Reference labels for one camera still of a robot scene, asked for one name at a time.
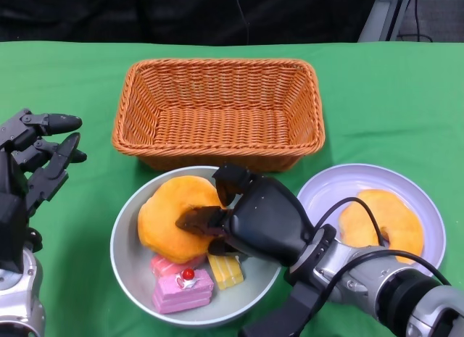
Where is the black backdrop cloth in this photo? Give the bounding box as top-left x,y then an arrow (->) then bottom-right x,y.
0,0 -> 384,45

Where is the black floor cable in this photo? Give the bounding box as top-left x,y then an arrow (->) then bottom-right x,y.
397,0 -> 434,43

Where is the pale lavender plate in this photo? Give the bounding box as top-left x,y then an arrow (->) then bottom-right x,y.
297,163 -> 447,276

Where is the orange wicker basket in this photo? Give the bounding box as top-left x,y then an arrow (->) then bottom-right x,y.
111,58 -> 325,173

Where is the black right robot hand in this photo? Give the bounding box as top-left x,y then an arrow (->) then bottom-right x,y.
175,162 -> 316,267

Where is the green tablecloth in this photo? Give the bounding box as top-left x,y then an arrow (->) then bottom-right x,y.
0,41 -> 464,337

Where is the pink cake slice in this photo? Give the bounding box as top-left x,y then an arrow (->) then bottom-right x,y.
152,267 -> 215,315

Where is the grey metal stand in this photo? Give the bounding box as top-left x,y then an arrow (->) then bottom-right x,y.
357,0 -> 416,43

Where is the salmon striped cake slice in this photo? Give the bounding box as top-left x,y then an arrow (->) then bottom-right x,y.
150,253 -> 183,278

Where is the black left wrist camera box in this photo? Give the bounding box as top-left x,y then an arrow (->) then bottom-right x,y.
0,191 -> 28,272

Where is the grey-green bowl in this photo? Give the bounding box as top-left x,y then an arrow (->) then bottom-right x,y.
109,165 -> 282,329

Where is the orange bagel bread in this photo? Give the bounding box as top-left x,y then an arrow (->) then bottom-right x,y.
339,188 -> 425,265
137,175 -> 228,265

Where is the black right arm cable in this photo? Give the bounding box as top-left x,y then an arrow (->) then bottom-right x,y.
313,197 -> 452,287

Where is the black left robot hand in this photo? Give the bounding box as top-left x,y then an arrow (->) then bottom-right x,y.
0,108 -> 88,218

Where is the yellow cake slice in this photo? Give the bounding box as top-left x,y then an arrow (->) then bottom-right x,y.
207,254 -> 244,291

